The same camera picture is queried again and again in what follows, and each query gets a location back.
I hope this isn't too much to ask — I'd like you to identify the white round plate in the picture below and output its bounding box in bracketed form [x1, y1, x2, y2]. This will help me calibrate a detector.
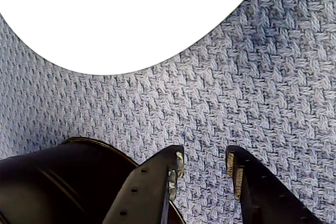
[0, 0, 268, 76]

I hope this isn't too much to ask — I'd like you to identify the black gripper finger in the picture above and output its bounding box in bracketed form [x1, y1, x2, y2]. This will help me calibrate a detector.
[225, 145, 324, 224]
[102, 144, 185, 224]

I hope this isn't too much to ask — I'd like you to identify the blue woven table cloth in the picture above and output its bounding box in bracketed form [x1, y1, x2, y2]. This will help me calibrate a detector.
[0, 0, 336, 224]

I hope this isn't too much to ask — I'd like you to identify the black round metal container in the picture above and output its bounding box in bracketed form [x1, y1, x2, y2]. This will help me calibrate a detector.
[0, 136, 186, 224]

